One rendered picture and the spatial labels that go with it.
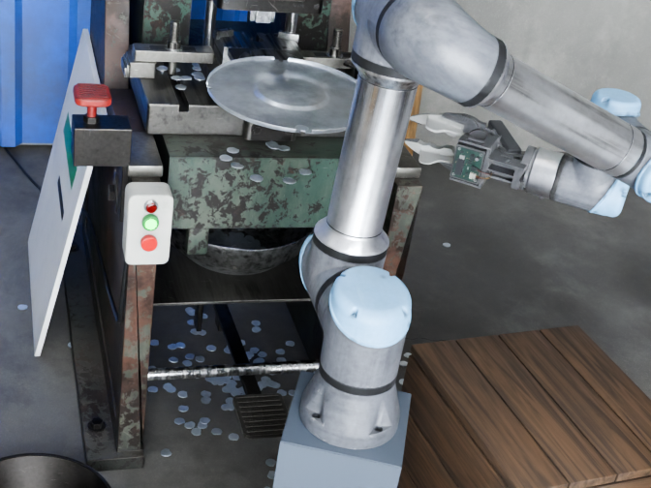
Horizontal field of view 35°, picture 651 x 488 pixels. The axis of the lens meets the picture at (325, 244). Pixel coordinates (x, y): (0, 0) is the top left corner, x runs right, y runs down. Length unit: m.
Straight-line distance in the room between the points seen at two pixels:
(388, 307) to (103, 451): 0.86
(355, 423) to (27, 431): 0.89
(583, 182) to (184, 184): 0.69
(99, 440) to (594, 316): 1.40
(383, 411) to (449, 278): 1.39
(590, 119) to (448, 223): 1.79
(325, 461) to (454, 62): 0.61
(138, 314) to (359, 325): 0.60
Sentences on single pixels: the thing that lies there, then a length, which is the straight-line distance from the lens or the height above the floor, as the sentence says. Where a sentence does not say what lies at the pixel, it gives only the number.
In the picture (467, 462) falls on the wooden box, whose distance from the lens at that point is 1.84.
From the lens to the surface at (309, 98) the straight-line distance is 1.78.
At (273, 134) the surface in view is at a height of 0.66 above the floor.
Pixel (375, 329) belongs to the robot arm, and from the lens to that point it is 1.44.
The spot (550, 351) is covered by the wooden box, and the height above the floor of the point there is 0.35.
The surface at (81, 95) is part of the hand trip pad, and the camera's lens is 1.77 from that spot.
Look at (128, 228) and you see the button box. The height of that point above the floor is 0.57.
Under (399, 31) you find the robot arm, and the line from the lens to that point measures 1.33.
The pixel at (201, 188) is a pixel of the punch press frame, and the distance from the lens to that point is 1.89.
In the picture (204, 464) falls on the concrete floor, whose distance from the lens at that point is 2.16.
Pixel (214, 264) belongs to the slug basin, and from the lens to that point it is 2.10.
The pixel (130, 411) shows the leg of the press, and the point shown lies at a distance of 2.07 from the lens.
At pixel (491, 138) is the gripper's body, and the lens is 1.69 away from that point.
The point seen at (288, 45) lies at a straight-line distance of 2.04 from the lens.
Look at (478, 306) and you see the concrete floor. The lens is 2.81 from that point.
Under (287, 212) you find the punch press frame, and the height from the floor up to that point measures 0.53.
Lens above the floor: 1.45
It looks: 29 degrees down
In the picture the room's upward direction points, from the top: 9 degrees clockwise
